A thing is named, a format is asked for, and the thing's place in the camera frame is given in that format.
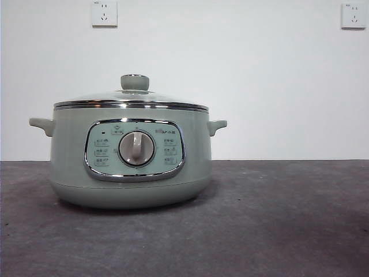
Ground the glass lid with green knob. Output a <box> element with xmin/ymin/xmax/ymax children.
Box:
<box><xmin>53</xmin><ymin>73</ymin><xmax>209</xmax><ymax>112</ymax></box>

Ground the white wall socket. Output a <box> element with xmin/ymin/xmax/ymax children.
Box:
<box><xmin>341</xmin><ymin>3</ymin><xmax>367</xmax><ymax>31</ymax></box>
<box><xmin>92</xmin><ymin>1</ymin><xmax>119</xmax><ymax>29</ymax></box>

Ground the pale green electric pot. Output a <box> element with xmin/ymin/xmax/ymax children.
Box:
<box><xmin>28</xmin><ymin>105</ymin><xmax>228</xmax><ymax>209</ymax></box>

